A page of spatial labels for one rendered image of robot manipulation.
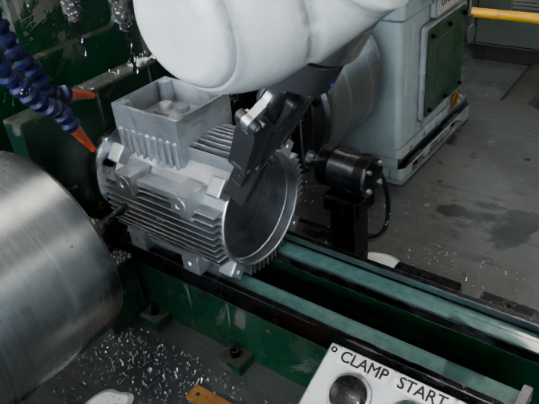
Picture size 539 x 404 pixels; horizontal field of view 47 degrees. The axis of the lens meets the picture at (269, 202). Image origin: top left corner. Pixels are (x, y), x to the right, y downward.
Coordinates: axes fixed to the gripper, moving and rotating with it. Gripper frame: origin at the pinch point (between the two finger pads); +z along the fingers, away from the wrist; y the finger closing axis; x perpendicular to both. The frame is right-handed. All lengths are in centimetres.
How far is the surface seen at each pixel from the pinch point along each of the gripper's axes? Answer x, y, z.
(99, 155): -21.6, -0.3, 17.6
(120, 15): -22.9, -1.2, -5.5
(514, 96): 14, -263, 115
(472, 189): 22, -55, 23
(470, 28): 0, -80, 10
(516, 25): -11, -311, 106
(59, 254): -6.5, 20.3, 4.1
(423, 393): 26.4, 15.0, -12.1
